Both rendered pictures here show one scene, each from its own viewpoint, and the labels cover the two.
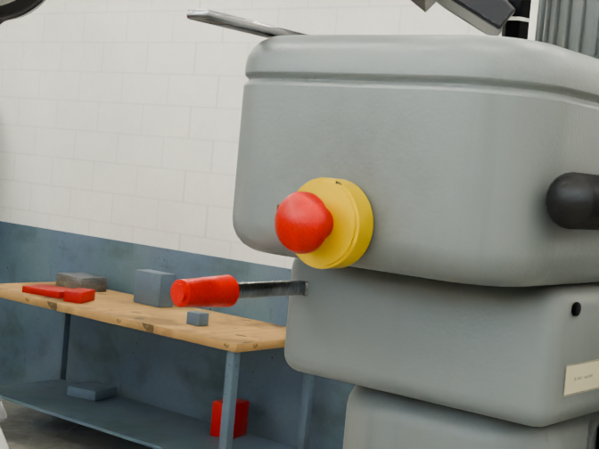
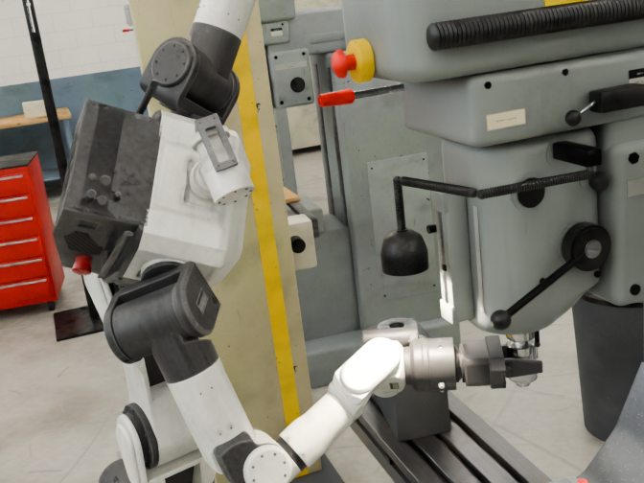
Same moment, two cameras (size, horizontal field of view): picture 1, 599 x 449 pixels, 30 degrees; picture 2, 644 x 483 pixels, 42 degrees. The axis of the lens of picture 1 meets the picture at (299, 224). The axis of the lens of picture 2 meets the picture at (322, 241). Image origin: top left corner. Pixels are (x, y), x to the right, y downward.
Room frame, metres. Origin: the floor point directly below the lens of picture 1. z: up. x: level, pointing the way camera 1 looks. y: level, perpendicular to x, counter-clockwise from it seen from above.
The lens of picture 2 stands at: (-0.29, -0.63, 1.87)
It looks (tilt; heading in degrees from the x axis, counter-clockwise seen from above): 17 degrees down; 35
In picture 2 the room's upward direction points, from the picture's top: 7 degrees counter-clockwise
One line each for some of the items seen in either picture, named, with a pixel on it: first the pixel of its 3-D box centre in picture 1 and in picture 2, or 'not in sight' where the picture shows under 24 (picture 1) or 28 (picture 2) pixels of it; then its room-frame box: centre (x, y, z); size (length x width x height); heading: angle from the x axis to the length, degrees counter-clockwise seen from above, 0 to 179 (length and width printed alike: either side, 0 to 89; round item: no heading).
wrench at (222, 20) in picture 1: (301, 38); not in sight; (0.87, 0.01, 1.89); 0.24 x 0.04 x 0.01; 144
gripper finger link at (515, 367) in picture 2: not in sight; (523, 368); (0.89, -0.17, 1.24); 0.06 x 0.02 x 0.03; 117
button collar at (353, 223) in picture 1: (329, 223); (359, 60); (0.74, -0.02, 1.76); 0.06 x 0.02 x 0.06; 52
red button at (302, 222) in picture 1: (307, 223); (344, 63); (0.72, -0.01, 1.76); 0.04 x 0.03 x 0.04; 52
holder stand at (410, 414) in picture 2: not in sight; (406, 374); (1.21, 0.22, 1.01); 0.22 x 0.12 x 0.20; 43
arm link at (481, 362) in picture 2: not in sight; (466, 364); (0.88, -0.08, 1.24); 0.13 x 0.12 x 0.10; 27
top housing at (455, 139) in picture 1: (511, 167); (511, 2); (0.93, -0.17, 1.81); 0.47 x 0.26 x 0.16; 142
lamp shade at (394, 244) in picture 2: not in sight; (403, 248); (0.77, -0.04, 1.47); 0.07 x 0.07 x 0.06
